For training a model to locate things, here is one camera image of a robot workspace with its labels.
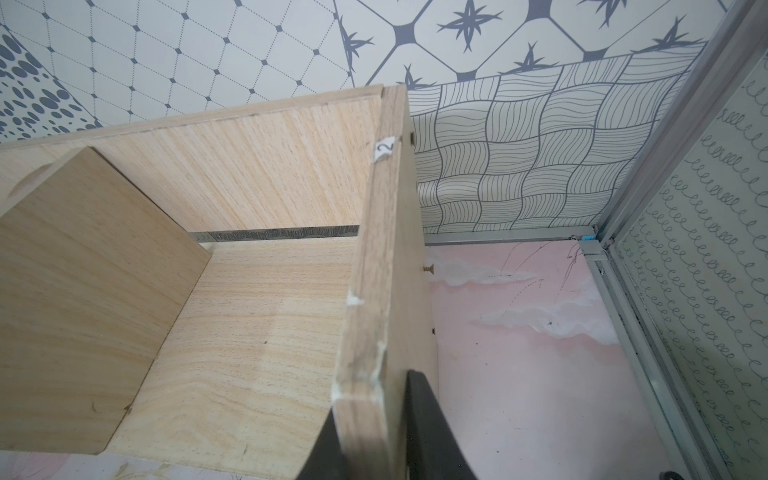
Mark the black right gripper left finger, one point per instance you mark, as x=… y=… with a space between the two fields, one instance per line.
x=326 y=460

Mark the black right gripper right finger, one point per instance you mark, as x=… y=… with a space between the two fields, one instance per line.
x=432 y=452

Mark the light wooden bookshelf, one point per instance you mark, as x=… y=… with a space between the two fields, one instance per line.
x=219 y=289

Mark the pink floral table mat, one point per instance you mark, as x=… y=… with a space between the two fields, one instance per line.
x=533 y=380

